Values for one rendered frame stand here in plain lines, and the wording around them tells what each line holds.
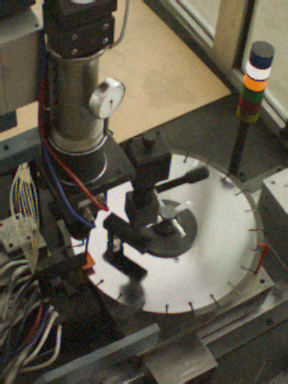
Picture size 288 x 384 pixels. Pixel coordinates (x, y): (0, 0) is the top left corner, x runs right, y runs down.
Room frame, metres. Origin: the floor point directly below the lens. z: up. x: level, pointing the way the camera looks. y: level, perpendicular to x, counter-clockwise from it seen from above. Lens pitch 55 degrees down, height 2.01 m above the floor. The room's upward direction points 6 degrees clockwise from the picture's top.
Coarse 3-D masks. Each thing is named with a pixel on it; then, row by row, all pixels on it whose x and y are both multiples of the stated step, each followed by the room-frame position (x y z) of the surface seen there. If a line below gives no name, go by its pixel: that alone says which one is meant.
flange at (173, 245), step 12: (168, 204) 0.71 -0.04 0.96; (180, 204) 0.71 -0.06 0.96; (180, 216) 0.69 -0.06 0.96; (192, 216) 0.69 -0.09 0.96; (156, 228) 0.65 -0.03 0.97; (168, 228) 0.65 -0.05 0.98; (192, 228) 0.67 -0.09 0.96; (156, 240) 0.63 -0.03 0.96; (168, 240) 0.63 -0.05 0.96; (180, 240) 0.64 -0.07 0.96; (192, 240) 0.64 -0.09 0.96; (156, 252) 0.61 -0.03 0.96; (168, 252) 0.61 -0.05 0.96; (180, 252) 0.62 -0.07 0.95
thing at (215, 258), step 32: (192, 160) 0.82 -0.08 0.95; (192, 192) 0.75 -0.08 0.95; (224, 192) 0.76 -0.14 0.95; (96, 224) 0.66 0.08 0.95; (224, 224) 0.69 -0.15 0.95; (96, 256) 0.59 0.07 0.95; (128, 256) 0.60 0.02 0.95; (160, 256) 0.61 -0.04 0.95; (192, 256) 0.61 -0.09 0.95; (224, 256) 0.62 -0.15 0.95; (128, 288) 0.54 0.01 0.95; (160, 288) 0.55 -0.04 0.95; (192, 288) 0.55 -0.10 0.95; (224, 288) 0.56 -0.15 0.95
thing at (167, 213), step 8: (160, 200) 0.69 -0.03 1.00; (160, 208) 0.67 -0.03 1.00; (168, 208) 0.67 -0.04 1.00; (176, 208) 0.68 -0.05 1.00; (184, 208) 0.68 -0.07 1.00; (160, 216) 0.66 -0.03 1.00; (168, 216) 0.66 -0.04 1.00; (152, 224) 0.64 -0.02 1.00; (160, 224) 0.65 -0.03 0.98; (168, 224) 0.65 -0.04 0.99; (176, 224) 0.64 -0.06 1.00; (184, 232) 0.63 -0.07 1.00
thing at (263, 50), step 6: (258, 42) 0.95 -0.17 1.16; (264, 42) 0.95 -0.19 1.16; (252, 48) 0.93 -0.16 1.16; (258, 48) 0.93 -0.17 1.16; (264, 48) 0.94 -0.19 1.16; (270, 48) 0.94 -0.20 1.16; (252, 54) 0.92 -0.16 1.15; (258, 54) 0.92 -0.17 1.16; (264, 54) 0.92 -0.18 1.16; (270, 54) 0.92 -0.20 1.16; (252, 60) 0.92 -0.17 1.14; (258, 60) 0.91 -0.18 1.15; (264, 60) 0.91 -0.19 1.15; (270, 60) 0.92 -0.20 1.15; (258, 66) 0.91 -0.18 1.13; (264, 66) 0.91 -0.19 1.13
